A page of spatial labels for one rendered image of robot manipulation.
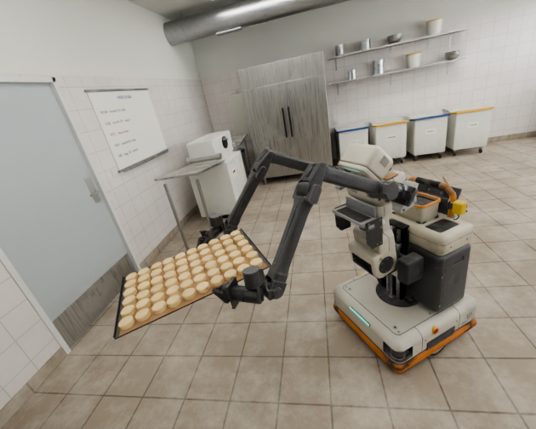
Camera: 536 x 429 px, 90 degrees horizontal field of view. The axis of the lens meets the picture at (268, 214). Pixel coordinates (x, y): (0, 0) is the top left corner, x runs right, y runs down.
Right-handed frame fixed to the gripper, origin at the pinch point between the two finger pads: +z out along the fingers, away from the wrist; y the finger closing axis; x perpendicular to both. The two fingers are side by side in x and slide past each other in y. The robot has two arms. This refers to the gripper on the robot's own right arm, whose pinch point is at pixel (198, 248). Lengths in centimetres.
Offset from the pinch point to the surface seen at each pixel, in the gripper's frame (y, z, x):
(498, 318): -105, -81, 151
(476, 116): -51, -473, 216
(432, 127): -56, -458, 152
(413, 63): 47, -494, 123
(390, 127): -44, -442, 87
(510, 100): -50, -558, 283
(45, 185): 30, -34, -169
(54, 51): 131, -102, -180
